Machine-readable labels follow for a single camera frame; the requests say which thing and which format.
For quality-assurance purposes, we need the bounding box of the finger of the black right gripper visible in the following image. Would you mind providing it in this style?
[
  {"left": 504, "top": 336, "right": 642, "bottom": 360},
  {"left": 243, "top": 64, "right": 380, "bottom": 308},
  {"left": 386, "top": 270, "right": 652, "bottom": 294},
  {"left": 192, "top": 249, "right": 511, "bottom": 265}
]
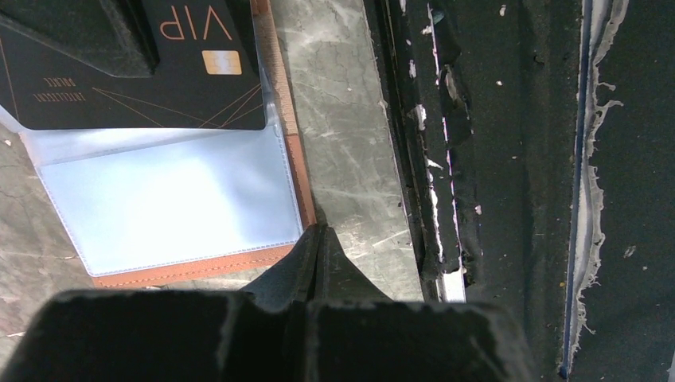
[{"left": 1, "top": 1, "right": 159, "bottom": 78}]

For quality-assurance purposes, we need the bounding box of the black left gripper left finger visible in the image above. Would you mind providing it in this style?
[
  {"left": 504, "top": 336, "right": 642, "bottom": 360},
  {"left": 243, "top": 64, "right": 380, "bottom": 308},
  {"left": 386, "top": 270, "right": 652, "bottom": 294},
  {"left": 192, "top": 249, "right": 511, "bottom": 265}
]
[{"left": 1, "top": 225, "right": 321, "bottom": 381}]

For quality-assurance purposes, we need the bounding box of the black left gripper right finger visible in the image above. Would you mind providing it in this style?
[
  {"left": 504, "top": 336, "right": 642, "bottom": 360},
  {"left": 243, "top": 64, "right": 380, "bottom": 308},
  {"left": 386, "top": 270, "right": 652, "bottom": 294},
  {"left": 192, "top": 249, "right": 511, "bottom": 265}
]
[{"left": 302, "top": 225, "right": 538, "bottom": 381}]

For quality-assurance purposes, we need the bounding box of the black VIP credit card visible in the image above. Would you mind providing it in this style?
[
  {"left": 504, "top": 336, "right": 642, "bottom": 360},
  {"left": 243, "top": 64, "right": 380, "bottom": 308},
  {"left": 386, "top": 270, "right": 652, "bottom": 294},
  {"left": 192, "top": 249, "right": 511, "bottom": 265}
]
[{"left": 1, "top": 0, "right": 266, "bottom": 131}]

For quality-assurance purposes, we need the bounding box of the brown leather card holder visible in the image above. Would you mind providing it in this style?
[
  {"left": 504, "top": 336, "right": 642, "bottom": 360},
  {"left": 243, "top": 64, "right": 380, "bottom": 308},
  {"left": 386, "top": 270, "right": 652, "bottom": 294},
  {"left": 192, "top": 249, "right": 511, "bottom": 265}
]
[{"left": 8, "top": 1, "right": 314, "bottom": 288}]

